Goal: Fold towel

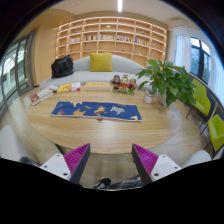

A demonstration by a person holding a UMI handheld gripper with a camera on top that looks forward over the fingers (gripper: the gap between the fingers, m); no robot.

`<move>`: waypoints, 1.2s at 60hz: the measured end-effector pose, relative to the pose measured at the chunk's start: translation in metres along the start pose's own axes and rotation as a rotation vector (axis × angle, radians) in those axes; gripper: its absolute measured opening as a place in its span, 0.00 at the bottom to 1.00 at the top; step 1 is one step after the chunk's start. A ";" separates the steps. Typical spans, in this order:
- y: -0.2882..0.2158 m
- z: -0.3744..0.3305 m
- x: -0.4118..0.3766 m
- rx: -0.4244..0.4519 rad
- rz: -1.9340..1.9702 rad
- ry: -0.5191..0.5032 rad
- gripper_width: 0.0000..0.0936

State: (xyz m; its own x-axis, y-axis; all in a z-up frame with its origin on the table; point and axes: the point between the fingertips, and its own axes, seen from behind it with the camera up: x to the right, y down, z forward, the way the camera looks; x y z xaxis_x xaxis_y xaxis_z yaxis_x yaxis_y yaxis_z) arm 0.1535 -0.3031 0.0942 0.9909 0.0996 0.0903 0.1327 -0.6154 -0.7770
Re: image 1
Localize blue patterned towel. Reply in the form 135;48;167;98
50;100;143;122

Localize three-figure figurine set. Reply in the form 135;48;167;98
110;74;138;96

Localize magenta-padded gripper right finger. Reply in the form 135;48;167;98
131;143;183;186

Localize green potted plant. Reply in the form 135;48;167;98
135;58;197;108

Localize glass door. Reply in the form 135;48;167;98
0;31;36;114

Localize wooden bookshelf unit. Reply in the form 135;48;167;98
55;16;168;68

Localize small patterned pouch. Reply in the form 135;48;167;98
48;84;60;93

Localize grey curved sofa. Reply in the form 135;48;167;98
39;54;168;90

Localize black bag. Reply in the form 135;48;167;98
50;54;75;79

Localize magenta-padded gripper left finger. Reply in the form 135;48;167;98
39;143;91;185

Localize dark-framed window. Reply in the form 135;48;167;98
189;35;212;85

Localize yellow and pink book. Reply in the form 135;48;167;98
56;81;82;94

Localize red and white book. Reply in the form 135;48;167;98
29;87;56;107

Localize yellow cushion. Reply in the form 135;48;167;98
88;52;114;73

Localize white curtain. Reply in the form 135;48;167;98
173;33;193;73

